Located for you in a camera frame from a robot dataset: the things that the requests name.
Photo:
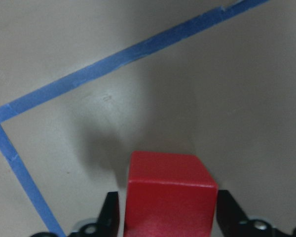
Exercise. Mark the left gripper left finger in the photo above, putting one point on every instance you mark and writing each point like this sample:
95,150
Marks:
109,217

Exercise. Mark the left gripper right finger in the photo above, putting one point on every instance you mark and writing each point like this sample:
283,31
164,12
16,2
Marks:
229,215

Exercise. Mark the red block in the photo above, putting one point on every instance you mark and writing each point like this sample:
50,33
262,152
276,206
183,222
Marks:
169,195

